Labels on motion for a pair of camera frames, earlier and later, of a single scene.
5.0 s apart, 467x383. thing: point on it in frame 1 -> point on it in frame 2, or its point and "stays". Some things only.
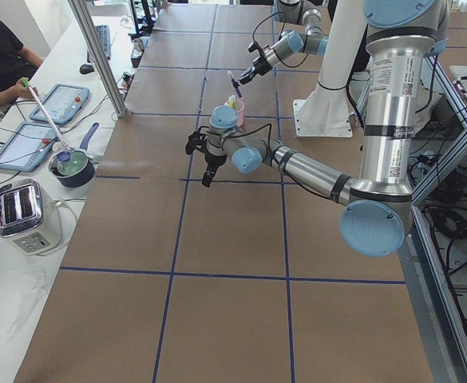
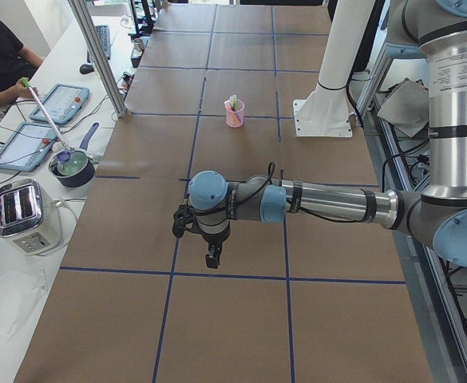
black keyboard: (103, 34) stays
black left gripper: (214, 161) -> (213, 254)
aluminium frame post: (91, 37) stays
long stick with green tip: (25, 82) stays
